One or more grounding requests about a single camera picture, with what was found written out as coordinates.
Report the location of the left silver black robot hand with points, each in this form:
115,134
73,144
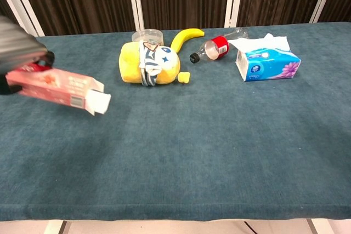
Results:
19,45

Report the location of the pink Colgate toothpaste box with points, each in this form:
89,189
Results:
55,87

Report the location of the clear round plastic jar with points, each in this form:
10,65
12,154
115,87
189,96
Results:
146,36

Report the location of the yellow plush toy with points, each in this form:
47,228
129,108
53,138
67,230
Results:
161,64

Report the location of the yellow banana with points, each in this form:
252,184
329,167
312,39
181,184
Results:
182,38

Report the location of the empty red-label plastic bottle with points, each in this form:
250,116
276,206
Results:
216,47

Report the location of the teal tablecloth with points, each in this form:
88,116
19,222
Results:
192,149

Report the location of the blue tissue pack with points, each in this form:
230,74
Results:
268,64

